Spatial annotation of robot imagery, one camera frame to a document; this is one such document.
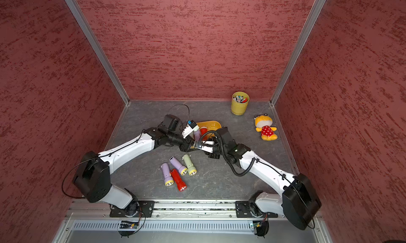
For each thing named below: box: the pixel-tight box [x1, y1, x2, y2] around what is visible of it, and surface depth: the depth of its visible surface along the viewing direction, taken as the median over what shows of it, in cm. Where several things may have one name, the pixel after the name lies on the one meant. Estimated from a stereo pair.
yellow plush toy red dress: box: [253, 113, 278, 142], surface depth 102 cm
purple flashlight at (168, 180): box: [160, 162, 175, 187], surface depth 83 cm
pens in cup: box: [232, 95, 248, 104], surface depth 109 cm
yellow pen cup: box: [230, 90, 250, 116], surface depth 109 cm
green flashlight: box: [181, 154, 198, 176], surface depth 87 cm
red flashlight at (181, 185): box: [169, 169, 188, 192], surface depth 82 cm
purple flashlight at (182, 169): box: [169, 156, 189, 176], surface depth 87 cm
